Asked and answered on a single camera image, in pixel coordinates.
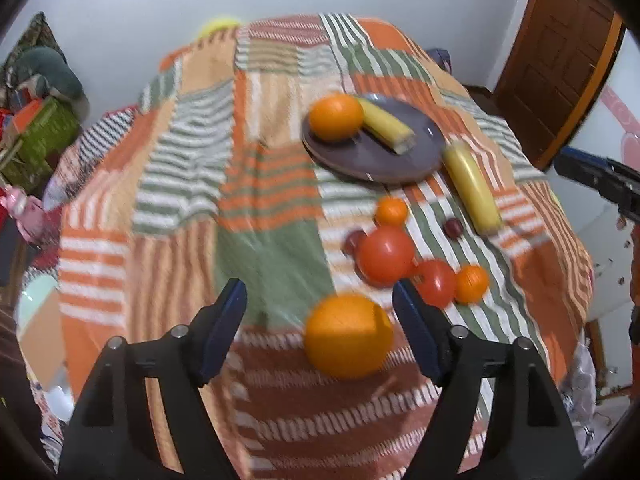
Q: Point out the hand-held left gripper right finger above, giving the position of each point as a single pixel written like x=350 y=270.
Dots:
x=417 y=325

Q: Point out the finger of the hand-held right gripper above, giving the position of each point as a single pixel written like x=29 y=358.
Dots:
x=600 y=175

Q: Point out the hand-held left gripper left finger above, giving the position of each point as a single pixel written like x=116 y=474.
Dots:
x=225 y=330

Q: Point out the small red tomato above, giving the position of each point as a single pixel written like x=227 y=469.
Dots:
x=436 y=282

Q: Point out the small tangerine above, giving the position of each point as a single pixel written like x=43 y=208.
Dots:
x=391 y=211
x=471 y=284

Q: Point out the large orange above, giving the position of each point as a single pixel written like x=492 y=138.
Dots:
x=348 y=336
x=335 y=116

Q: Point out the large red tomato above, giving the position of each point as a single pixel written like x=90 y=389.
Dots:
x=386 y=255

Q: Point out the dark red plum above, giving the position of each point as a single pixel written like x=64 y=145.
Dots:
x=454 y=227
x=352 y=242

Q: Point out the yellow banana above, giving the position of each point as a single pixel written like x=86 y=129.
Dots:
x=387 y=125
x=470 y=187

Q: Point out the dark purple plate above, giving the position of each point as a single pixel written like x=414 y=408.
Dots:
x=360 y=157

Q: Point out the white wardrobe door with hearts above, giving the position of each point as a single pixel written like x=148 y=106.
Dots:
x=620 y=125

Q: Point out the striped patchwork blanket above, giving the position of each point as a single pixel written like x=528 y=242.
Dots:
x=270 y=255

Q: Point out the brown wooden door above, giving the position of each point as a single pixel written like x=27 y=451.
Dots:
x=555 y=60

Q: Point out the tan cardboard sheet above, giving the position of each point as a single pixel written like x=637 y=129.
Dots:
x=40 y=340

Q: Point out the mint green lid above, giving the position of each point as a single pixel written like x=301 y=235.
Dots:
x=35 y=300

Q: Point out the blue grey backpack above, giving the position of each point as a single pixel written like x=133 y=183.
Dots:
x=440 y=57

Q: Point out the pink plush toy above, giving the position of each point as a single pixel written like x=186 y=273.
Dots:
x=22 y=210

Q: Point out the green storage box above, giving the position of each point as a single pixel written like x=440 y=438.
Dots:
x=45 y=130

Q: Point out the yellow foam tube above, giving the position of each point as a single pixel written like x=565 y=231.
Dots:
x=218 y=25

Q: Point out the grey pillow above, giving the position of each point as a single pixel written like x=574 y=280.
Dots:
x=50 y=70

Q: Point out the dark patterned cushion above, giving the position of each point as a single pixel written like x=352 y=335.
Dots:
x=35 y=35

